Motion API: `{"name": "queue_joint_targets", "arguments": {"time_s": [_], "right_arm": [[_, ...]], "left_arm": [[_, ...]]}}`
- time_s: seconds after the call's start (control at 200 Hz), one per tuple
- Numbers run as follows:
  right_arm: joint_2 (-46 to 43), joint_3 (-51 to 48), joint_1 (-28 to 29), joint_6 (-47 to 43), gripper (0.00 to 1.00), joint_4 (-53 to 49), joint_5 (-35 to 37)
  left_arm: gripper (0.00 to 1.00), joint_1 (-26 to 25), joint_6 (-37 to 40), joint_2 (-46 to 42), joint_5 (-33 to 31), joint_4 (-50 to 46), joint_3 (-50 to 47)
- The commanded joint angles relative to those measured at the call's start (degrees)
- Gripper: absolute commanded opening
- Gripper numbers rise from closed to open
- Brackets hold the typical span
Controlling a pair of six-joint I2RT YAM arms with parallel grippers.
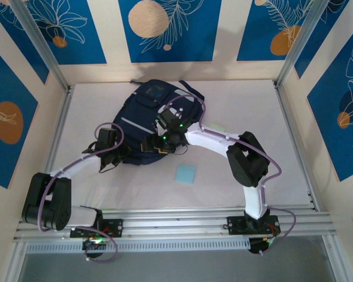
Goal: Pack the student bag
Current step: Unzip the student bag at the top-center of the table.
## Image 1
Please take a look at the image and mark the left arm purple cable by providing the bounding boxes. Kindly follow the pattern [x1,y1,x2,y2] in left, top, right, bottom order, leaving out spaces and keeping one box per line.
[38,122,125,263]

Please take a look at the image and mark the aluminium side rail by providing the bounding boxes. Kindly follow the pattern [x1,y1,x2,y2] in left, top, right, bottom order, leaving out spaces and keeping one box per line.
[32,86,75,218]
[272,82,321,212]

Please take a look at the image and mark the black base electronics module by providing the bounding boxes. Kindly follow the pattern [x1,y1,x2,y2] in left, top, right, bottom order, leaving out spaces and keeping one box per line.
[248,236,279,256]
[82,237,108,259]

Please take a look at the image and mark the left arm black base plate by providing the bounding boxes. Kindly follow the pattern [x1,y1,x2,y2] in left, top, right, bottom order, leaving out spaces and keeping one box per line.
[69,219,124,239]

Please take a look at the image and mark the aluminium cross rail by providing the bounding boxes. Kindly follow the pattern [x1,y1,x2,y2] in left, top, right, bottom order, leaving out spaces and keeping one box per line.
[13,207,338,243]

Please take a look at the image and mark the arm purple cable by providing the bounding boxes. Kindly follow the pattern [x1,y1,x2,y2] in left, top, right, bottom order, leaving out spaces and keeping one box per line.
[164,93,297,256]
[38,122,125,263]

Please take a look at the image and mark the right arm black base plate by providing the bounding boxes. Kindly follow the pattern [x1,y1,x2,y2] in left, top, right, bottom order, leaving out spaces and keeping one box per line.
[227,216,282,236]

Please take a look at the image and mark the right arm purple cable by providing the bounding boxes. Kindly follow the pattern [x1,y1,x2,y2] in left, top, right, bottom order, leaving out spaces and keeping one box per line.
[164,93,297,256]

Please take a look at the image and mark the aluminium frame post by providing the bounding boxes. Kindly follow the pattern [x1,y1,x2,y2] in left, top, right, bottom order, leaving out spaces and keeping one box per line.
[10,0,72,92]
[275,0,332,89]

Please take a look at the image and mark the navy blue backpack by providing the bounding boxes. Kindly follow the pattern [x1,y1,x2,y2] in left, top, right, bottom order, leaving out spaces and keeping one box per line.
[110,78,205,166]

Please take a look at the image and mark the blue sticky note pad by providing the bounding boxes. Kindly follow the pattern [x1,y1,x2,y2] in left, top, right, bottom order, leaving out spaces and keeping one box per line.
[174,164,197,186]

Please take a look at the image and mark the grey slotted cable duct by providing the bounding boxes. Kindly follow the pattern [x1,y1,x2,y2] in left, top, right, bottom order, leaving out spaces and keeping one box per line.
[25,239,251,254]

